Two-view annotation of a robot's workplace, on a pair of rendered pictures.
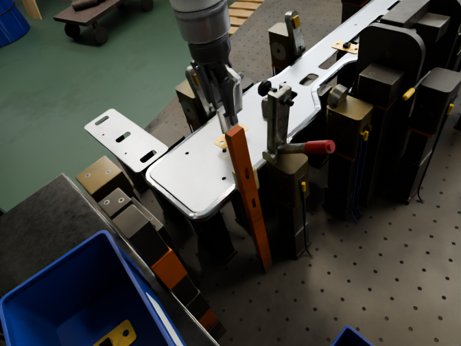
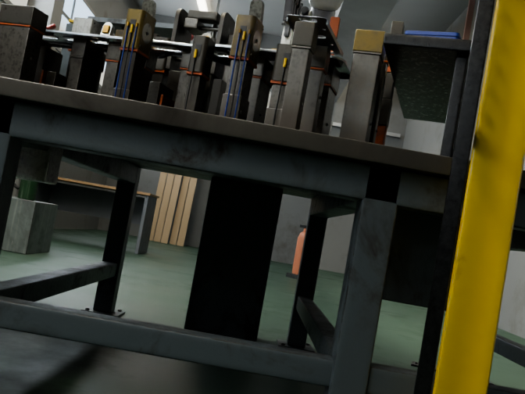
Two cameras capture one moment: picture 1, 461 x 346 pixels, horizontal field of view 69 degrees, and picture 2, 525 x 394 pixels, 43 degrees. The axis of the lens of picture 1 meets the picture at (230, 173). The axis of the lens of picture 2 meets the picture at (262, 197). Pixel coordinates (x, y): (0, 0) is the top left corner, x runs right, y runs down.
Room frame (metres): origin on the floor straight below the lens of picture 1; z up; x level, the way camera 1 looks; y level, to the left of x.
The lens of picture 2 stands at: (1.89, 1.47, 0.47)
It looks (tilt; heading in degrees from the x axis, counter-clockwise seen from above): 3 degrees up; 228
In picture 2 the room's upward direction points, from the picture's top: 10 degrees clockwise
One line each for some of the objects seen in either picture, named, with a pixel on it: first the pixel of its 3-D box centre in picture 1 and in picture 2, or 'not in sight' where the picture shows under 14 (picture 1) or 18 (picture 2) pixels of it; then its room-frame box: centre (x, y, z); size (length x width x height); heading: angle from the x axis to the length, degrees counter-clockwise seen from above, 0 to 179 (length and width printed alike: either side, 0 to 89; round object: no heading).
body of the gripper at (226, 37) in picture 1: (212, 57); not in sight; (0.58, -0.03, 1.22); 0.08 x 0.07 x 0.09; 32
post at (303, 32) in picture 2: (125, 158); (297, 82); (0.81, 0.31, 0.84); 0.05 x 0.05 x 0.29; 32
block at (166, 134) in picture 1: (178, 168); (282, 98); (0.71, 0.15, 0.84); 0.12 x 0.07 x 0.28; 32
